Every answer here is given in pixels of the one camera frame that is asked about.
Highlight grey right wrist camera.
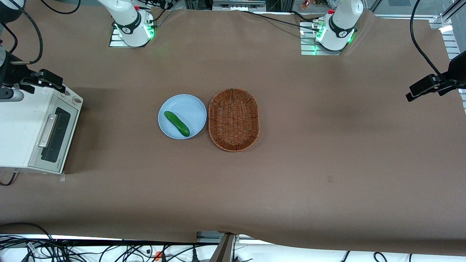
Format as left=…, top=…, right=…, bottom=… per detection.
left=0, top=89, right=24, bottom=103

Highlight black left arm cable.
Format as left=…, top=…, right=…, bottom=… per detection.
left=410, top=0, right=460, bottom=89

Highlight white toaster oven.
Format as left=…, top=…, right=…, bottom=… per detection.
left=0, top=84, right=84, bottom=175

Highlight oven door with silver handle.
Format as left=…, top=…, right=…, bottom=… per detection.
left=28, top=95, right=84, bottom=175

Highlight aluminium frame post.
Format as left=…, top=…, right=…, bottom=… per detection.
left=197, top=231, right=238, bottom=262

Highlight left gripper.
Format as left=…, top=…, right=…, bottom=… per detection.
left=406, top=50, right=466, bottom=102

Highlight tangled black floor cables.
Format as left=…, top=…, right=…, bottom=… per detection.
left=0, top=222, right=204, bottom=262

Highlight aluminium frame rail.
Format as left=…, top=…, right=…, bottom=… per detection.
left=429, top=0, right=466, bottom=110

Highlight black cable across table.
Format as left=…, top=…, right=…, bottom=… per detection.
left=238, top=10, right=321, bottom=32

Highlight brown table cover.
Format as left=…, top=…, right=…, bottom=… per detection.
left=0, top=5, right=466, bottom=256

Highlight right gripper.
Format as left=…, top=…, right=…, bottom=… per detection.
left=0, top=51, right=67, bottom=95

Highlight brown wicker basket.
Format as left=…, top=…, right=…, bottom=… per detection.
left=208, top=88, right=260, bottom=152

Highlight green cucumber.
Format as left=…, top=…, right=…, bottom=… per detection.
left=164, top=111, right=191, bottom=138

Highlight black oven power cord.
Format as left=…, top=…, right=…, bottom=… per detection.
left=0, top=171, right=19, bottom=187

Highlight light blue plate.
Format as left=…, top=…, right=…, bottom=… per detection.
left=158, top=94, right=207, bottom=140

